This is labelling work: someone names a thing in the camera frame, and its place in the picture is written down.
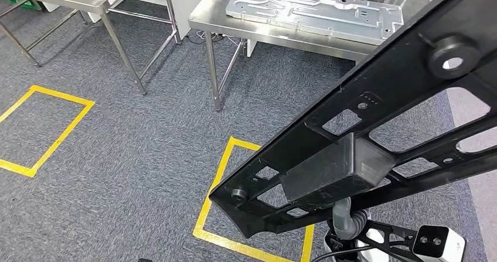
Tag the steel workbench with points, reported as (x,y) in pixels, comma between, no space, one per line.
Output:
(217,17)

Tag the white cabinet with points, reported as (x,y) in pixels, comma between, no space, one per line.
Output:
(186,0)

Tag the black plastic frame part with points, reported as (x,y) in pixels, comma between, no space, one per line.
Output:
(337,175)

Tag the green crate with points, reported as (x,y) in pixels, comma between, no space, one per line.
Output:
(21,2)

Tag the black camera bracket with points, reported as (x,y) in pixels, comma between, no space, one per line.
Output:
(392,239)

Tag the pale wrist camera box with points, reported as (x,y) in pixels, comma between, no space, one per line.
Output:
(438,244)

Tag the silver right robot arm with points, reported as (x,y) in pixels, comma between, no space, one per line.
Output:
(374,252)

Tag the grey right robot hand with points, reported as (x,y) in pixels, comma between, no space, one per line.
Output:
(343,221)

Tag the aluminium fixture plate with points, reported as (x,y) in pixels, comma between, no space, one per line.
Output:
(310,15)

